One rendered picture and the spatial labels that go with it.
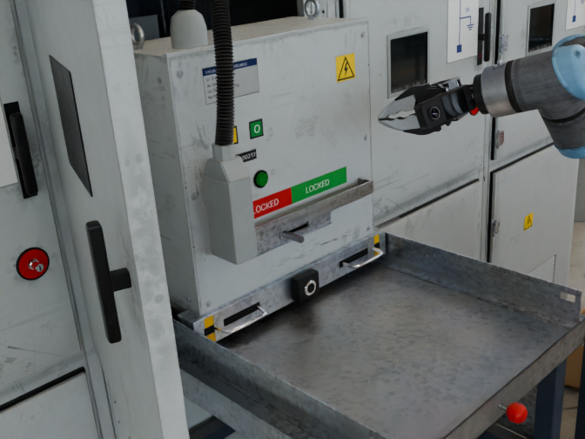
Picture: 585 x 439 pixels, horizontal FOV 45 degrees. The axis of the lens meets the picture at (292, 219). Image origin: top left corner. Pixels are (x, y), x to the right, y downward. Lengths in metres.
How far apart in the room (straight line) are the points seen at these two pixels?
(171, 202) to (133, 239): 0.53
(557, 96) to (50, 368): 1.03
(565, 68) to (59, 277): 0.94
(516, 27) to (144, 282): 1.82
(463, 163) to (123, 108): 1.64
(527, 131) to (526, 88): 1.31
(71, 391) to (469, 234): 1.38
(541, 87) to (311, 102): 0.43
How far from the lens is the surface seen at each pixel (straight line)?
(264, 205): 1.33
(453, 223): 2.24
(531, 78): 1.23
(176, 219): 1.26
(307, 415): 1.11
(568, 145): 1.32
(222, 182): 1.13
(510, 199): 2.53
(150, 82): 1.21
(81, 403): 1.48
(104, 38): 0.68
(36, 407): 1.43
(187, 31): 1.22
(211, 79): 1.21
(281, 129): 1.33
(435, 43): 2.01
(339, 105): 1.43
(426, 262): 1.57
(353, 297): 1.49
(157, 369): 0.79
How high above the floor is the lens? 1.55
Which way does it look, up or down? 22 degrees down
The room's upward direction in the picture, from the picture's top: 4 degrees counter-clockwise
